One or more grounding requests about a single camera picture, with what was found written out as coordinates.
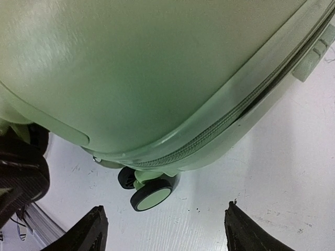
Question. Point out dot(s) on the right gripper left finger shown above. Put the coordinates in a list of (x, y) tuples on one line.
[(89, 233)]

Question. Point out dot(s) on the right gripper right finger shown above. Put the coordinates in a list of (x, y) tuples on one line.
[(245, 234)]

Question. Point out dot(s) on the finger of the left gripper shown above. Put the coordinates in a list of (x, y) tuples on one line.
[(25, 174)]

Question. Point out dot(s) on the green hard-shell suitcase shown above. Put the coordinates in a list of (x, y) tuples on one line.
[(151, 88)]

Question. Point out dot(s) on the aluminium front rail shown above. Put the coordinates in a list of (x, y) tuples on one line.
[(30, 229)]

